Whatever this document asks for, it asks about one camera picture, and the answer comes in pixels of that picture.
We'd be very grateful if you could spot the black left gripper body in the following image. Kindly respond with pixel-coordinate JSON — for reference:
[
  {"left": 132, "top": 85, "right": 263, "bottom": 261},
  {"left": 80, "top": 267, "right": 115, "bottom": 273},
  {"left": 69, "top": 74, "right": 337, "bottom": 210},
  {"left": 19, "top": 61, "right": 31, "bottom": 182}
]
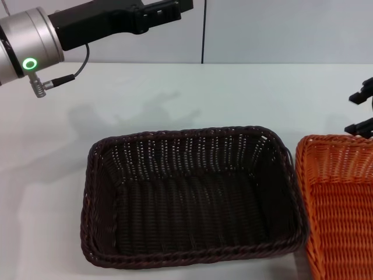
[{"left": 48, "top": 0, "right": 144, "bottom": 52}]

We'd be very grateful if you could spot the grey cable with metal plug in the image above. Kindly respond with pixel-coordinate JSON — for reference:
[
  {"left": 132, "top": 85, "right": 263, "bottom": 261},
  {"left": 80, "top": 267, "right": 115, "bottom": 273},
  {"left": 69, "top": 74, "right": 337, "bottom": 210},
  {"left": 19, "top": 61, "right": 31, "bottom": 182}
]
[{"left": 28, "top": 43, "right": 90, "bottom": 99}]

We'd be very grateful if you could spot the dark brown wicker basket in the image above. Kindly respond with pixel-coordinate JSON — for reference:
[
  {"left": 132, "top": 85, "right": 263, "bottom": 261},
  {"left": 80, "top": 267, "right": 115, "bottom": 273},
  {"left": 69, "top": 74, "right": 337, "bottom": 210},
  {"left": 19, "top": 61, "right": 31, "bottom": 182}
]
[{"left": 80, "top": 125, "right": 309, "bottom": 270}]

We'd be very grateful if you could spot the orange wicker basket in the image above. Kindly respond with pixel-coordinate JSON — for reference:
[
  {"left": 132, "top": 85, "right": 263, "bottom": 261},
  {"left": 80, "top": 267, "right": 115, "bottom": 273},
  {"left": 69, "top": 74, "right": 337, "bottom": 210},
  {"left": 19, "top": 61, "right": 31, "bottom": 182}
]
[{"left": 295, "top": 134, "right": 373, "bottom": 280}]

